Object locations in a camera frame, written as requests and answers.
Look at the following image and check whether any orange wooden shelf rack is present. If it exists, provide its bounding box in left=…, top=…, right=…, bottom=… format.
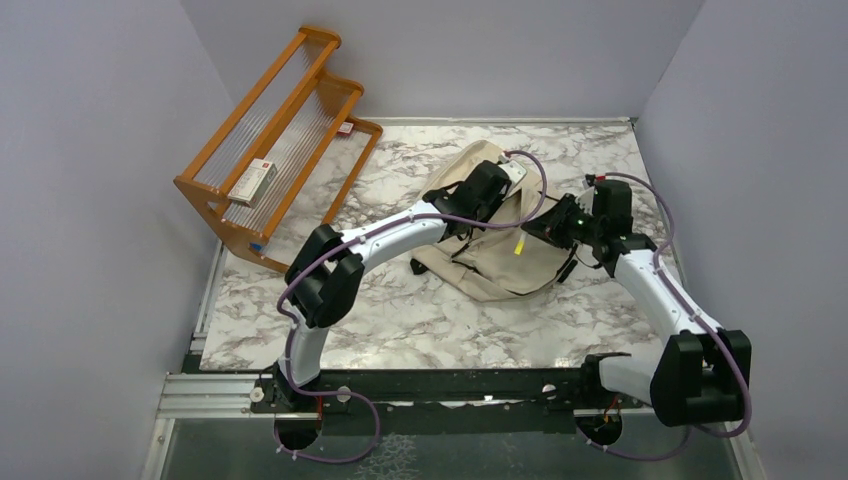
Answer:
left=174, top=25, right=383, bottom=272

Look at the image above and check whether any beige canvas backpack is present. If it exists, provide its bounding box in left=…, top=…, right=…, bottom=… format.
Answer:
left=411, top=140, right=571, bottom=302

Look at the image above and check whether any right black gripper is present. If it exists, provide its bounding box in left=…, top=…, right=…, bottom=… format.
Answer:
left=523, top=193, right=604, bottom=251

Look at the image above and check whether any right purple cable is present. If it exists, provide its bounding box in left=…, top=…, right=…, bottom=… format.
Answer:
left=574, top=172, right=755, bottom=462

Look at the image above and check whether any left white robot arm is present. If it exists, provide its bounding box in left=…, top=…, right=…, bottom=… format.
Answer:
left=274, top=158, right=527, bottom=411

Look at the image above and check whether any white red small box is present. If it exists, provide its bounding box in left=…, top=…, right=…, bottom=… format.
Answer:
left=227, top=158, right=277, bottom=208

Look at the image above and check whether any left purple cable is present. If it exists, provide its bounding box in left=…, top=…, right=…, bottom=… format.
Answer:
left=272, top=149, right=550, bottom=465

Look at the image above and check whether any white yellow marker pen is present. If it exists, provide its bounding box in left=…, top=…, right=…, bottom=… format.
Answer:
left=513, top=231, right=527, bottom=256

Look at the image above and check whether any black metal base frame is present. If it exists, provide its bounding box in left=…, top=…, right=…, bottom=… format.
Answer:
left=155, top=351, right=747, bottom=439

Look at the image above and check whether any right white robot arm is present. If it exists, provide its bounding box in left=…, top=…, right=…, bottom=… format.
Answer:
left=522, top=172, right=752, bottom=434

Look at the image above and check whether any small red white card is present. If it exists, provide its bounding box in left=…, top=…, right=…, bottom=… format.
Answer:
left=336, top=121, right=354, bottom=137

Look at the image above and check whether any purple cable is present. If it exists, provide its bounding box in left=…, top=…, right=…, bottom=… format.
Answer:
left=272, top=149, right=550, bottom=465
left=574, top=172, right=755, bottom=462

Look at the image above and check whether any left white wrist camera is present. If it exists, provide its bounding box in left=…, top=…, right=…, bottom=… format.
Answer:
left=498, top=155, right=528, bottom=187

